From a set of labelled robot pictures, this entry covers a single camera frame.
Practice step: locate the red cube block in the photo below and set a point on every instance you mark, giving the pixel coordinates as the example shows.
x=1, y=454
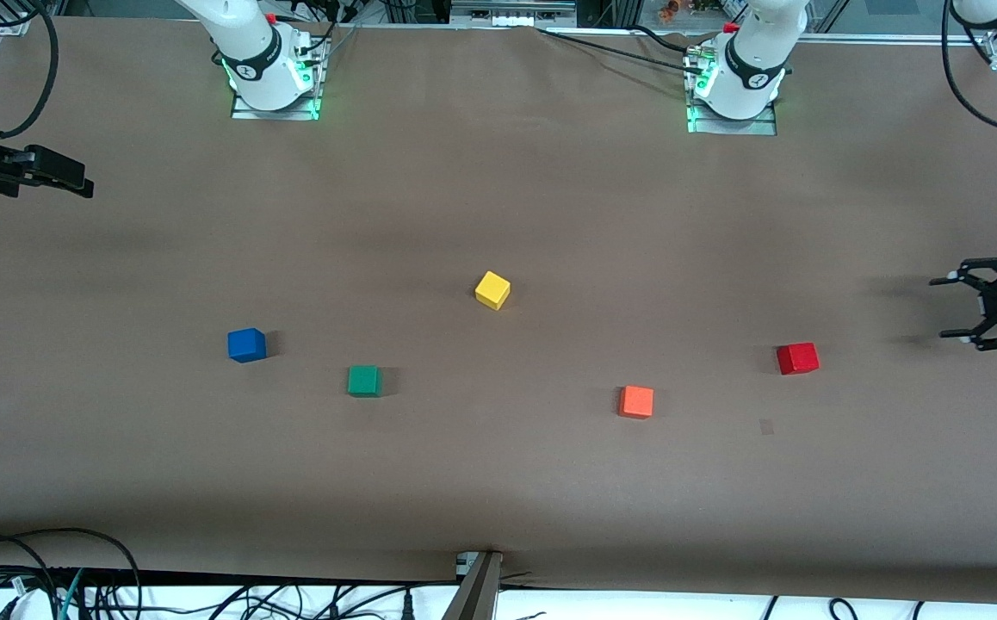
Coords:
x=798, y=359

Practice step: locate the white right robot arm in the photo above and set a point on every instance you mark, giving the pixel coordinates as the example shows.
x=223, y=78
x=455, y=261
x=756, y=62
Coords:
x=257, y=82

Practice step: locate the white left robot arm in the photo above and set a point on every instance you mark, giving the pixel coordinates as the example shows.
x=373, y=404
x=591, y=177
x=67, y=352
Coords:
x=748, y=86

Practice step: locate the blue cube block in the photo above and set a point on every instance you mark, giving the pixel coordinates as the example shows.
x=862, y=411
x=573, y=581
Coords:
x=246, y=346

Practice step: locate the orange cube block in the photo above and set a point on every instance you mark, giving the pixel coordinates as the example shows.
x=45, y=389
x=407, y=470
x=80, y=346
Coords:
x=636, y=402

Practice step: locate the green cube block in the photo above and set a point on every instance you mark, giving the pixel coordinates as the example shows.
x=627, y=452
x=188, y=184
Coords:
x=364, y=381

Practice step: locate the yellow cube block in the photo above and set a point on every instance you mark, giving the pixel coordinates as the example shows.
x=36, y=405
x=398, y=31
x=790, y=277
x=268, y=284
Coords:
x=492, y=291

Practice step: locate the white power strip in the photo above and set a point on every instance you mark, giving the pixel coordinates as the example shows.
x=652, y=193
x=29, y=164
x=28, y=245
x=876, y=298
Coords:
x=511, y=17

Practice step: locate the brown table cover sheet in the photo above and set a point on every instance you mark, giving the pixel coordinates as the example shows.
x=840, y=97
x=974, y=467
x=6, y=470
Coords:
x=498, y=482

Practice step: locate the aluminium profile bar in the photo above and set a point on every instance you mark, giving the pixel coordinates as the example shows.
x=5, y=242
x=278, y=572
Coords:
x=477, y=594

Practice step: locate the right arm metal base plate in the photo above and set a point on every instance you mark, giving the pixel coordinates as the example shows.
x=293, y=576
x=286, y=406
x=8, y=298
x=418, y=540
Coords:
x=244, y=114

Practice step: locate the aluminium table edge rail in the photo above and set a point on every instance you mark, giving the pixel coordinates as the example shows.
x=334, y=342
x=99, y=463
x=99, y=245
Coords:
x=894, y=38

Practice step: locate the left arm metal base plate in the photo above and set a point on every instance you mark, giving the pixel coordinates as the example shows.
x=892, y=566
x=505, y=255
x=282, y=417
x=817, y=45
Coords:
x=761, y=129

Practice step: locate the black table edge rail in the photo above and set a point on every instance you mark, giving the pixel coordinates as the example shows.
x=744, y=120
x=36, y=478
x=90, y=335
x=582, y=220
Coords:
x=206, y=579

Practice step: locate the small metal bracket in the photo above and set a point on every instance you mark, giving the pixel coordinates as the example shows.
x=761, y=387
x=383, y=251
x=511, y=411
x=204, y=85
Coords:
x=464, y=564

